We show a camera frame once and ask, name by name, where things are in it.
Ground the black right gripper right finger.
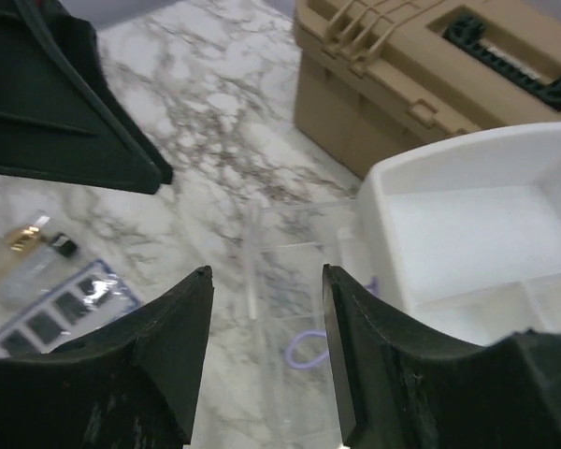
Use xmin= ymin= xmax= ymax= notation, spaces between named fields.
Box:
xmin=322 ymin=265 xmax=561 ymax=448

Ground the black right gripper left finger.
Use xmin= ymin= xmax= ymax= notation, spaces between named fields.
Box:
xmin=0 ymin=266 xmax=214 ymax=448

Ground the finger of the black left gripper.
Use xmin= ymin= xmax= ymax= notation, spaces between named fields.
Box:
xmin=0 ymin=1 xmax=173 ymax=195

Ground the purple eyelash curler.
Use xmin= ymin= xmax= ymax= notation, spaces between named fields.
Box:
xmin=284 ymin=275 xmax=380 ymax=373

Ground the clear plastic drawer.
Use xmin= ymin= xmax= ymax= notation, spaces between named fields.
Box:
xmin=193 ymin=199 xmax=377 ymax=448

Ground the white plastic drawer organizer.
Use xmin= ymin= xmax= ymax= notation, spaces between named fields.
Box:
xmin=357 ymin=123 xmax=561 ymax=345

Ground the gold cap lotion bottle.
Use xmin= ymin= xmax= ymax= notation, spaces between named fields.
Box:
xmin=0 ymin=212 xmax=52 ymax=305

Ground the black cap clear bottle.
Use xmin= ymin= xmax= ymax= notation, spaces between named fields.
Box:
xmin=0 ymin=232 xmax=80 ymax=308

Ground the tan plastic toolbox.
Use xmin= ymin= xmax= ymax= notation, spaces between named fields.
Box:
xmin=294 ymin=1 xmax=561 ymax=177

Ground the black toolbox handle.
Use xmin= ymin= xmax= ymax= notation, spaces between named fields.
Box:
xmin=442 ymin=13 xmax=561 ymax=112

